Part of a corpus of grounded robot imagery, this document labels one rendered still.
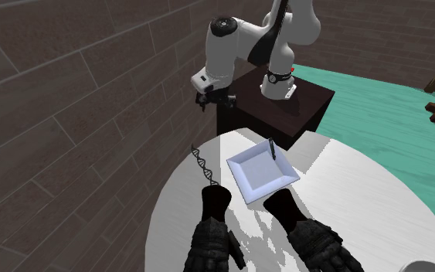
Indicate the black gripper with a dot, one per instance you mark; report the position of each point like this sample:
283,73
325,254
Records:
217,97

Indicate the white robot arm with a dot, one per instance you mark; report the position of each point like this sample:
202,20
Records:
236,41

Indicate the dark robot stand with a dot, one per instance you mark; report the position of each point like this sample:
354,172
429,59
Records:
277,113

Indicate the black double helix figure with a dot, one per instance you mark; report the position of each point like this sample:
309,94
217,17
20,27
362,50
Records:
204,167

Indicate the black pen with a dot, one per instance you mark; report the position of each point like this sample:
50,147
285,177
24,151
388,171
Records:
272,149

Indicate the square white plate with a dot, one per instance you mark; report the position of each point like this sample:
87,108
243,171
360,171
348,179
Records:
258,173

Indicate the black glove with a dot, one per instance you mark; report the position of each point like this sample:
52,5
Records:
213,233
315,241

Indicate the teal rug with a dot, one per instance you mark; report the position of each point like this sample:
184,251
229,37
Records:
383,120

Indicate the round white table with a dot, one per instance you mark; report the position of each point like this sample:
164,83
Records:
352,196

